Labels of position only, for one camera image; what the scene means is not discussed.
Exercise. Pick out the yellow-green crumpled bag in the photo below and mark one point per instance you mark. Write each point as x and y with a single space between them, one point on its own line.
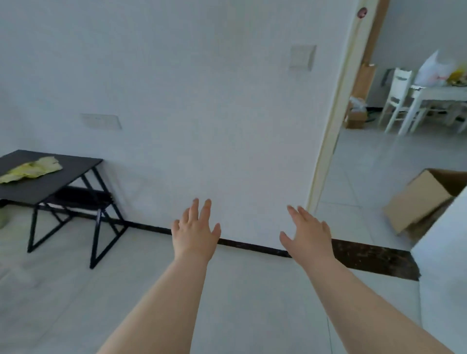
31 169

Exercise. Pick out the yellow packet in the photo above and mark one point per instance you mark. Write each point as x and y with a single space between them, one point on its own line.
459 74

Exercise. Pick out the white plastic bag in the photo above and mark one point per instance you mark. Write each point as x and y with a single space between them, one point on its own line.
434 71

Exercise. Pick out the black baseboard strip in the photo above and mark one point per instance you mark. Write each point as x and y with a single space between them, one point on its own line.
365 255

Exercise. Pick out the person's left middle finger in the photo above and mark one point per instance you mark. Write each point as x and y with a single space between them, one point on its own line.
193 208

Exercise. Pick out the person's left little finger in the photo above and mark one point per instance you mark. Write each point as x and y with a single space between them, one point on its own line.
175 227

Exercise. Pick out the cream door frame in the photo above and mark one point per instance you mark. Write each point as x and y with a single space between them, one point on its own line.
341 109

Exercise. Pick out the large open cardboard box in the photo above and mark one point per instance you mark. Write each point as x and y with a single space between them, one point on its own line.
419 204

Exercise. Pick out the person's right hand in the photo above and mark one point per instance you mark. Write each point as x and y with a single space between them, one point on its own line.
310 240

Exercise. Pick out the white wall outlet plate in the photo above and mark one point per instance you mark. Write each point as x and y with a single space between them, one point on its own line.
101 121

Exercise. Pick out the white wooden chair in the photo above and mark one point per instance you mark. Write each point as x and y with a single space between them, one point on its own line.
397 100

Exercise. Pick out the small cardboard box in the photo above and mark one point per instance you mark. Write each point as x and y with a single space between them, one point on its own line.
355 117

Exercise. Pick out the white dining table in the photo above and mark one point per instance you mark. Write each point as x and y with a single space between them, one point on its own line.
437 96

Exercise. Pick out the wooden door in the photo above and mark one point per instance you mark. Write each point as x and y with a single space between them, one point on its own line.
368 62

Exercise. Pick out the person's left thumb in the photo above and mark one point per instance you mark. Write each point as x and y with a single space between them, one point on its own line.
217 232

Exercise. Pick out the black folding table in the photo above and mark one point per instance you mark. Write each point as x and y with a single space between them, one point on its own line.
40 186

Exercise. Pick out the round red sticker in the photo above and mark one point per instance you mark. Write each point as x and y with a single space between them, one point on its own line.
362 13

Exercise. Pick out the person's left forearm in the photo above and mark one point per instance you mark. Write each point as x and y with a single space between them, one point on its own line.
160 310

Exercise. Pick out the white wall switch plate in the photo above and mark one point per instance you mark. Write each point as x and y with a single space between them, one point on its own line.
302 57

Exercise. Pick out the person's right thumb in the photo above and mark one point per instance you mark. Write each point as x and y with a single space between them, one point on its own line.
285 239

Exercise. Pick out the person's left hand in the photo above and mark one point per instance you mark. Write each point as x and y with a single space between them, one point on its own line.
195 237

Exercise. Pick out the person's right forearm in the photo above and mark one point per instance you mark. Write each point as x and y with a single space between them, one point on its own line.
365 310

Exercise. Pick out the person's right middle finger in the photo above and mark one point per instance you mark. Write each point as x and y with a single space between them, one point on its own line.
305 215

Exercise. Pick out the white cabinet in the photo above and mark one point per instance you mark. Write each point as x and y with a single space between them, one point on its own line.
445 273

